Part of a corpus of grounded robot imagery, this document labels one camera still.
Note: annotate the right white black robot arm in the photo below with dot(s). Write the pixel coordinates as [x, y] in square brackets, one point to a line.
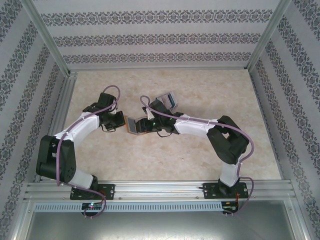
[192, 125]

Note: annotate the grey metal sheet tray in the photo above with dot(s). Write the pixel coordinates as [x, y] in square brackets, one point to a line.
[160, 227]

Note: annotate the grey striped card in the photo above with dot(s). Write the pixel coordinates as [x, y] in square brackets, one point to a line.
[132, 125]

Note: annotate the clear acrylic card box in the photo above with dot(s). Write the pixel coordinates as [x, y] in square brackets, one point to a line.
[175, 108]

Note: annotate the long aluminium mounting rail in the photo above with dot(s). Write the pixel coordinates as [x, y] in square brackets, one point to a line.
[160, 190]

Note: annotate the aluminium frame post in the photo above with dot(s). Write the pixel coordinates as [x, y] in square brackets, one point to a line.
[300, 222]
[265, 37]
[21, 222]
[50, 37]

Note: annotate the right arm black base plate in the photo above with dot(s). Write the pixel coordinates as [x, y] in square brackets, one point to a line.
[210, 191]

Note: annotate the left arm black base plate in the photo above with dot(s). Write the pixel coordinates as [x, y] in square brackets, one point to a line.
[110, 190]

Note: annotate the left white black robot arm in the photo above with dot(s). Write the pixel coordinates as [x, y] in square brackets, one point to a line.
[82, 125]

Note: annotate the white card with pink flowers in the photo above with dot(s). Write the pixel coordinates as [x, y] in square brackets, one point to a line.
[165, 98]

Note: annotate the aluminium side rail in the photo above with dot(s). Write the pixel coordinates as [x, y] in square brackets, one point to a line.
[65, 95]

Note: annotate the orange leather card holder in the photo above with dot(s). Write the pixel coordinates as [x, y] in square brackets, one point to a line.
[138, 133]

